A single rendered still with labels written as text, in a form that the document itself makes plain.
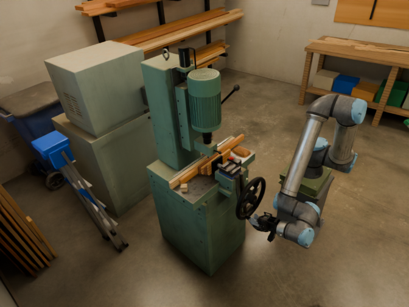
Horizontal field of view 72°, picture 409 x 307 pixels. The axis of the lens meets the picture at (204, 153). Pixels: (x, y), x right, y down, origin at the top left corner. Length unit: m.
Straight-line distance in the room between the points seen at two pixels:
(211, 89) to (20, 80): 2.48
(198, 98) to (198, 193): 0.54
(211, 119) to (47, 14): 2.46
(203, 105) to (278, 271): 1.47
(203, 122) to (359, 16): 3.39
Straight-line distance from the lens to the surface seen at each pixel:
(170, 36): 3.94
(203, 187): 1.65
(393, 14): 4.49
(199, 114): 1.52
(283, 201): 1.56
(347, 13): 4.61
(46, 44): 3.59
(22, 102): 3.09
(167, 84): 1.59
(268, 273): 2.38
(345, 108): 1.52
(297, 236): 1.50
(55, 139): 1.89
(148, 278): 2.41
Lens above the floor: 2.06
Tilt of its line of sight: 37 degrees down
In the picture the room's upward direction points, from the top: 4 degrees counter-clockwise
